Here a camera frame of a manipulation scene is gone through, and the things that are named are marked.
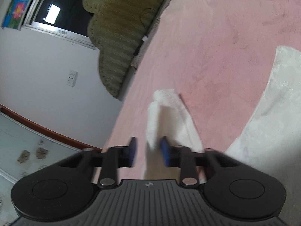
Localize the white pants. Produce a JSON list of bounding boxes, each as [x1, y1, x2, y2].
[[143, 45, 301, 182]]

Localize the glass wardrobe door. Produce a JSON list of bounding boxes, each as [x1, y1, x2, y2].
[[0, 113, 79, 225]]

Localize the pink bed blanket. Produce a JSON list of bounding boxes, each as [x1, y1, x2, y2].
[[107, 0, 300, 179]]

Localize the dark window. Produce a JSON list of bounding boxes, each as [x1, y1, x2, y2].
[[23, 0, 95, 49]]

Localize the olive green headboard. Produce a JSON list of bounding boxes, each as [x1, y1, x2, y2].
[[83, 0, 164, 98]]

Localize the brown wooden door frame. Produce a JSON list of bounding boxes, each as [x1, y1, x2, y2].
[[0, 103, 103, 153]]

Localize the white wall switch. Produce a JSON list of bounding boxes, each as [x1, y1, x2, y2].
[[67, 70, 78, 87]]

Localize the black cable on bed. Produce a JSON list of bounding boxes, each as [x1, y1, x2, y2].
[[138, 7, 158, 38]]

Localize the colourful floral wall picture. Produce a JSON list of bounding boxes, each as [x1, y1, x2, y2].
[[2, 0, 31, 30]]

